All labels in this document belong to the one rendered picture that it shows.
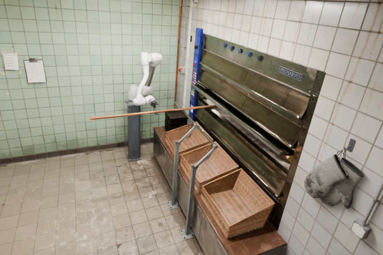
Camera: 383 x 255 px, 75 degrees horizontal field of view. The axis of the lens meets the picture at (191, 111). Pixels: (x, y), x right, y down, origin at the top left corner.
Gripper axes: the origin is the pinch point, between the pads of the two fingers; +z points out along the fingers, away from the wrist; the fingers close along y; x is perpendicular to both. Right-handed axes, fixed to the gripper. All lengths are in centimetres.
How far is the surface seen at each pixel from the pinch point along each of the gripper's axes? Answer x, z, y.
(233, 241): -25, 161, 59
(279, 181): -71, 151, 12
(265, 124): -68, 120, -31
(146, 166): 2, -42, 119
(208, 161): -56, 48, 59
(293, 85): -71, 138, -75
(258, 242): -46, 169, 59
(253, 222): -46, 157, 47
